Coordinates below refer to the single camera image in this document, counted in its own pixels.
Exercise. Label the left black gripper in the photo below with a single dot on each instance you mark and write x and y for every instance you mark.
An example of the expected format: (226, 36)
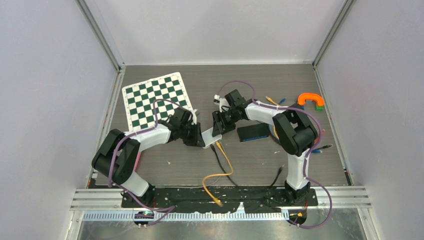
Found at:
(197, 140)

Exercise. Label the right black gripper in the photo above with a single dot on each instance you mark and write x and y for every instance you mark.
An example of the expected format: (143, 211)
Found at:
(218, 117)

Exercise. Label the white router box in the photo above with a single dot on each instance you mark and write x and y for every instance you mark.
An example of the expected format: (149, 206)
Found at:
(209, 139)

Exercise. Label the black network switch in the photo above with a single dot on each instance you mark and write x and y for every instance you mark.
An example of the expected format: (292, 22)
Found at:
(252, 132)

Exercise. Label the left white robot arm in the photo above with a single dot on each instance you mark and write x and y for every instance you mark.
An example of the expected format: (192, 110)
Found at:
(116, 157)

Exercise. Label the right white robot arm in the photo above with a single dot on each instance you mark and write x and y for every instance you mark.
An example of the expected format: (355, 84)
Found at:
(295, 131)

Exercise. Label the pink marker pen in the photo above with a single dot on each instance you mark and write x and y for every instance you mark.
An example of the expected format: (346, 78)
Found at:
(137, 160)

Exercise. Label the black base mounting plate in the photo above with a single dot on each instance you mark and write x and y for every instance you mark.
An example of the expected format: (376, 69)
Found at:
(219, 199)

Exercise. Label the green white chessboard mat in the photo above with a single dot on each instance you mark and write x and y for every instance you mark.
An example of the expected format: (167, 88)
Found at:
(155, 97)

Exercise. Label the orange arch toy block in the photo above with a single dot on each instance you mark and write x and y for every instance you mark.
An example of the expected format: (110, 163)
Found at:
(302, 98)

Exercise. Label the green toy block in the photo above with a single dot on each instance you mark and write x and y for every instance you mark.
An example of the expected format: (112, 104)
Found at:
(319, 108)

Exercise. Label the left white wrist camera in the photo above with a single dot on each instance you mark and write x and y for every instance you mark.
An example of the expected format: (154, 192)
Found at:
(194, 114)

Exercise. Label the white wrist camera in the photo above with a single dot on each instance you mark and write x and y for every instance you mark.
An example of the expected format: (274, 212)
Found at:
(221, 102)
(194, 114)

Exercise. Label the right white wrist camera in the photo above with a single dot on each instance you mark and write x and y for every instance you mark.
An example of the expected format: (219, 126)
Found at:
(221, 102)

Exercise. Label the aluminium frame rail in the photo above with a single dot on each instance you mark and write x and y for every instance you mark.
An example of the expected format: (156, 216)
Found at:
(332, 196)

